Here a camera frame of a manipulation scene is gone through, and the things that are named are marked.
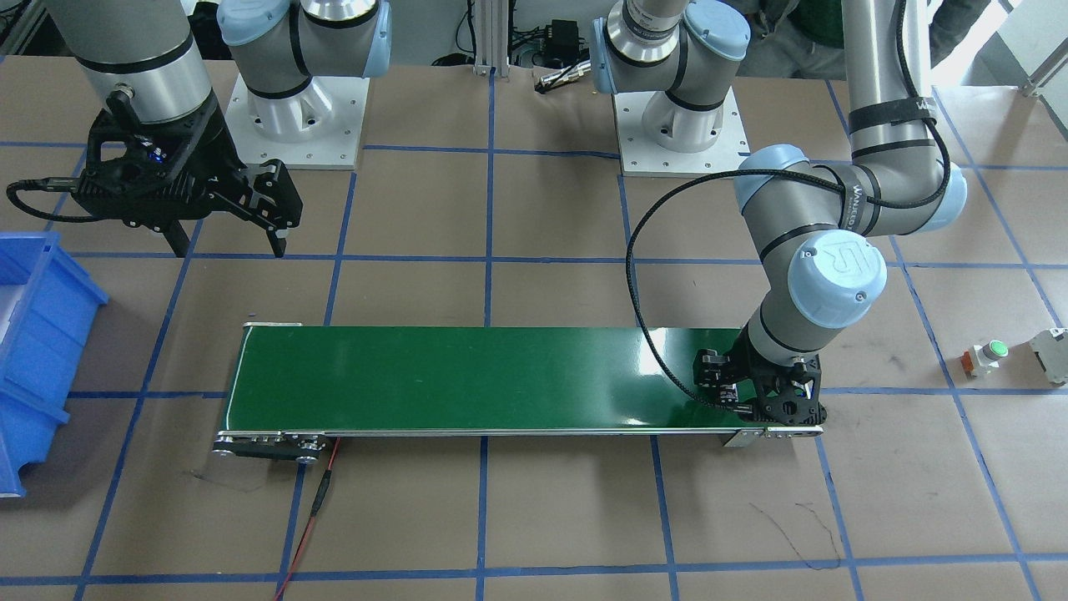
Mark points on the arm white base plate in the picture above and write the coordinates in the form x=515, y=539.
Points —
x=319, y=128
x=657, y=139

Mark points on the white circuit breaker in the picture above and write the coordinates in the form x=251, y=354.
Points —
x=1050, y=348

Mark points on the green push button switch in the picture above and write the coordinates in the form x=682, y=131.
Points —
x=981, y=360

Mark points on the black power adapter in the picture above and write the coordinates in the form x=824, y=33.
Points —
x=562, y=41

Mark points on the aluminium frame post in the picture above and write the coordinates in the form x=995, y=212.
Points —
x=492, y=38

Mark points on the green conveyor belt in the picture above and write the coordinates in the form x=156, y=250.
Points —
x=295, y=387

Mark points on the blue plastic bin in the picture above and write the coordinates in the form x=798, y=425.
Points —
x=48, y=305

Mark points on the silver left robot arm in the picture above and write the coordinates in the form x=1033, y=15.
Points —
x=811, y=224

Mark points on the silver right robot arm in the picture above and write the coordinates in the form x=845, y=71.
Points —
x=173, y=76

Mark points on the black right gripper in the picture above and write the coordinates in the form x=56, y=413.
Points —
x=211, y=138

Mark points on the person in green vest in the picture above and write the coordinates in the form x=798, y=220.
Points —
x=805, y=39

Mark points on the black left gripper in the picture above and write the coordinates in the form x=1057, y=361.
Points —
x=739, y=364

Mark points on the silver metal bar tool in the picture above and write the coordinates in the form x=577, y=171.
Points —
x=565, y=76

